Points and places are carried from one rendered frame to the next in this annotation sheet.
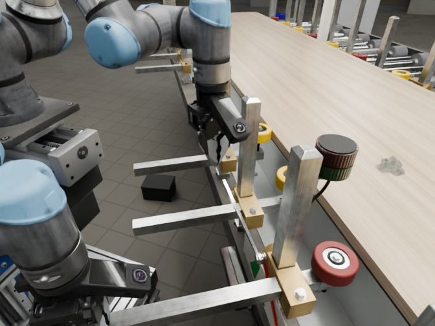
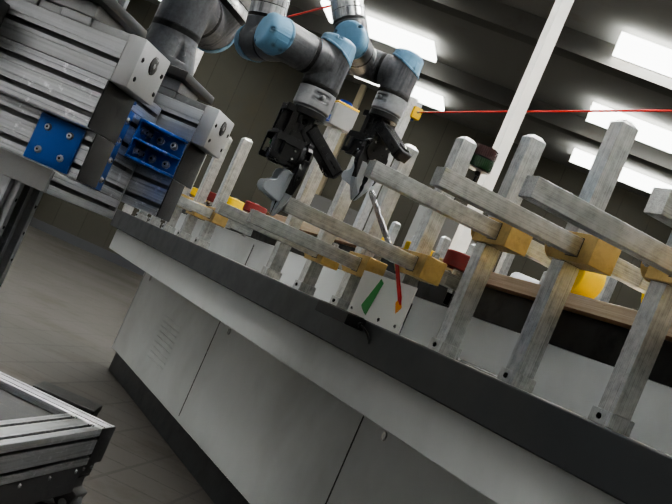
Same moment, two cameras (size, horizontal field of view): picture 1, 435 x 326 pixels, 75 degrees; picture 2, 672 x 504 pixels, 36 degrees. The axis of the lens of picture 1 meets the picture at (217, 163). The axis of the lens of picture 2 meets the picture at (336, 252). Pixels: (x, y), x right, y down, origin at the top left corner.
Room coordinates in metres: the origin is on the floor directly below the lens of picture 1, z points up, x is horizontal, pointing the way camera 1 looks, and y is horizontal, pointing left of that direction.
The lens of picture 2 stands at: (-1.76, 0.42, 0.71)
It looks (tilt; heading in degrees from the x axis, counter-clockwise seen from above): 3 degrees up; 350
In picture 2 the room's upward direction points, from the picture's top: 24 degrees clockwise
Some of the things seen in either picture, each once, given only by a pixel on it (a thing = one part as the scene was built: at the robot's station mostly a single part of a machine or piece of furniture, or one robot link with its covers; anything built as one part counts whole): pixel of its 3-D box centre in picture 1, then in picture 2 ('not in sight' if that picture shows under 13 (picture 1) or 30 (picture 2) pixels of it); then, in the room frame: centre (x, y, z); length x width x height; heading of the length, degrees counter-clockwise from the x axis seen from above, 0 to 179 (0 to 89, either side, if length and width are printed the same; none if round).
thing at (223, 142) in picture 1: (217, 145); (359, 182); (0.59, 0.00, 0.98); 0.06 x 0.03 x 0.09; 34
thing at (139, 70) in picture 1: (171, 68); (194, 207); (1.75, 0.28, 0.81); 0.44 x 0.03 x 0.04; 103
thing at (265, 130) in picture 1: (257, 141); not in sight; (0.82, -0.14, 0.85); 0.08 x 0.08 x 0.11
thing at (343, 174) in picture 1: (331, 163); (478, 163); (0.36, -0.18, 1.10); 0.06 x 0.06 x 0.02
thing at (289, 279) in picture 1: (287, 276); (419, 267); (0.33, -0.14, 0.85); 0.14 x 0.06 x 0.05; 13
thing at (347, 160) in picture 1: (335, 150); (483, 153); (0.36, -0.18, 1.12); 0.06 x 0.06 x 0.02
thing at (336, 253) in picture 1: (329, 273); (455, 279); (0.33, -0.22, 0.85); 0.08 x 0.08 x 0.11
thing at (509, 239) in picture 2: not in sight; (500, 235); (0.08, -0.19, 0.95); 0.14 x 0.06 x 0.05; 13
